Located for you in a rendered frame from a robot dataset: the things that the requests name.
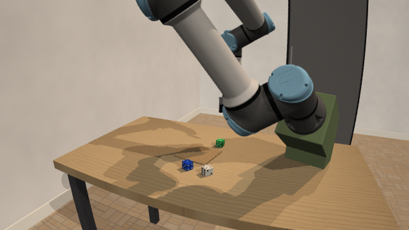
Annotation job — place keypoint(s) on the green die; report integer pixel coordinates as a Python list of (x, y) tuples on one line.
[(220, 143)]

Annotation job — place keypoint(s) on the blue die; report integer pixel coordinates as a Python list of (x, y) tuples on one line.
[(187, 165)]

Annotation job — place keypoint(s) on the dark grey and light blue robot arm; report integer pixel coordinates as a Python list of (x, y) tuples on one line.
[(248, 107)]

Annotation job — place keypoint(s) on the white die with black pips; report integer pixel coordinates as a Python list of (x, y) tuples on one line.
[(207, 170)]

